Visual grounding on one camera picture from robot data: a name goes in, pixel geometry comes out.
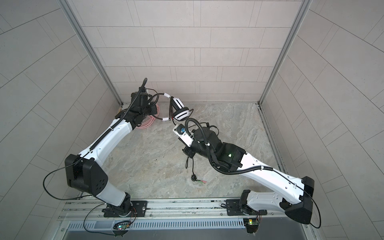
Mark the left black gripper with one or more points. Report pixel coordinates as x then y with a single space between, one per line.
154 109

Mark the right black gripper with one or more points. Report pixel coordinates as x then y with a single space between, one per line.
188 152

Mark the pink headphones with cable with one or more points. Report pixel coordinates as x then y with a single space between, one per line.
150 119

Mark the black white headphones with cable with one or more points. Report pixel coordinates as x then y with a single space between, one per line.
177 112

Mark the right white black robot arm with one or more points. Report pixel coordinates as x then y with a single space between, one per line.
291 195

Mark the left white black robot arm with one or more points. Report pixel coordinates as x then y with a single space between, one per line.
84 171

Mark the left green circuit board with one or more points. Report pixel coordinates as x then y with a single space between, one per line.
122 226

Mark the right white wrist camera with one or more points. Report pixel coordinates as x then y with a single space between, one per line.
181 131

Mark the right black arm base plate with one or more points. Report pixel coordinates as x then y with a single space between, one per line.
235 208

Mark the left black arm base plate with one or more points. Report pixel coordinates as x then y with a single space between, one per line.
139 208

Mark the white vented cable duct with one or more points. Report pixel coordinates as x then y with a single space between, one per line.
165 224

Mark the aluminium mounting rail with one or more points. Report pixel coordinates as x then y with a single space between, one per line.
208 208

